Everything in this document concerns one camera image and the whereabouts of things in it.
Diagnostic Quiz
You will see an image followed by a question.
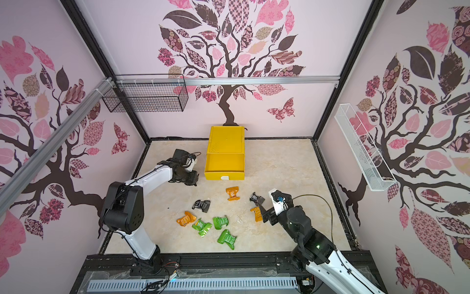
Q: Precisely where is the black cookie packet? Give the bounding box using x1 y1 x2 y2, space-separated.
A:
249 192 265 206
192 200 211 213

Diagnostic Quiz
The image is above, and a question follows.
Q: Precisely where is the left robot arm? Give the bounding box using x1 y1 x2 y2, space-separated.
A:
99 149 201 269

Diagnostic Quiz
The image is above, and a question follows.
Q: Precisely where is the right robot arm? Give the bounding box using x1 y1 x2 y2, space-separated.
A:
257 202 383 294

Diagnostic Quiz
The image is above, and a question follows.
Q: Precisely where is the yellow three-drawer cabinet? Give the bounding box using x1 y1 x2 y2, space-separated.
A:
204 125 246 181

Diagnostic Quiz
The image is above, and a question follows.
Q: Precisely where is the orange cookie packet right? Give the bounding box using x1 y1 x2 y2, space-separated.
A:
251 207 265 222

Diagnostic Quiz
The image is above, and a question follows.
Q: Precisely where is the orange cookie packet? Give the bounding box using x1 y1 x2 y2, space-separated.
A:
176 211 197 227
226 186 240 201
251 207 265 222

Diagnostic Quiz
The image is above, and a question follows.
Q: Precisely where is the orange cookie packet left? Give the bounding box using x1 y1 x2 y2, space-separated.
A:
176 211 197 227

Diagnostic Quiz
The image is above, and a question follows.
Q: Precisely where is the orange cookie packet centre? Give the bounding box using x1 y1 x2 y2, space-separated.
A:
226 186 240 201

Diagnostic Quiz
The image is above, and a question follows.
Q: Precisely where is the green cookie packet front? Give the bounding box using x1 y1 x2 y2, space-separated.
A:
217 229 237 250

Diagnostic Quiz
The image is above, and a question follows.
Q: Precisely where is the green cookie packet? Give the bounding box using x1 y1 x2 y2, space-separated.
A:
192 219 212 237
212 216 229 230
217 229 237 250

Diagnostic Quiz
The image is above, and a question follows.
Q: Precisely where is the green cookie packet middle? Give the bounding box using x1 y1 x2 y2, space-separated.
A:
212 216 229 230

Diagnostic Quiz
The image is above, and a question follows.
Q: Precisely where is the green cookie packet left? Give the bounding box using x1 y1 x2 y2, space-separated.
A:
192 219 212 237

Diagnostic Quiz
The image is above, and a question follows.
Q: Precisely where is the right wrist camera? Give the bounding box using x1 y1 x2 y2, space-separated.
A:
269 189 293 216

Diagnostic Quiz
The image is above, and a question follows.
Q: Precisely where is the white slotted cable duct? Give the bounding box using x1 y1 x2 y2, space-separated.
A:
85 277 299 294

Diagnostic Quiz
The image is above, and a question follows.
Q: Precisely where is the black base frame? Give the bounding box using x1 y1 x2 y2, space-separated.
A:
70 251 386 294

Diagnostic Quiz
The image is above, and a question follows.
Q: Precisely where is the black wire basket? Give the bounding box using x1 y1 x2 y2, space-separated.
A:
102 73 189 113

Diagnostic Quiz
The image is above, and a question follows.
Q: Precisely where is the white wire basket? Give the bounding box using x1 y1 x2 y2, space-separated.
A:
334 104 398 192

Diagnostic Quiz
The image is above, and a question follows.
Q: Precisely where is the aluminium rail back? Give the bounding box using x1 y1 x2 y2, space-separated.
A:
117 75 340 86

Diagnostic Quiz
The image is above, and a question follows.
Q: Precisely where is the aluminium rail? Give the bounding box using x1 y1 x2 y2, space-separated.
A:
1 77 114 215
117 75 340 86

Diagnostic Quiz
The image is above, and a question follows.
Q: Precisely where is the aluminium rail left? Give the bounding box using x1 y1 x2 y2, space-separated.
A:
1 77 114 215

